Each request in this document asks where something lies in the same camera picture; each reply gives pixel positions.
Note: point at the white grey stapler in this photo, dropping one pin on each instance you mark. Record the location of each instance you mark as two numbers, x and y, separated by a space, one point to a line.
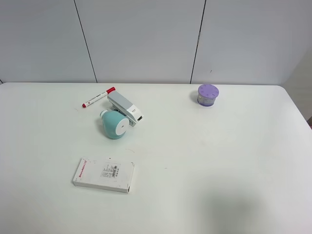
125 107

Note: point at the red and white marker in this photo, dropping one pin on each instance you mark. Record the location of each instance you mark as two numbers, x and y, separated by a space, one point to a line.
98 97

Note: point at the purple lidded round container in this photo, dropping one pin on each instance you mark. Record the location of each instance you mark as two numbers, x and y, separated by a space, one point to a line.
207 94

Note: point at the white flat cardboard box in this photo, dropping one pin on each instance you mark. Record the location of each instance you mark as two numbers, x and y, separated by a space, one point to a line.
105 174

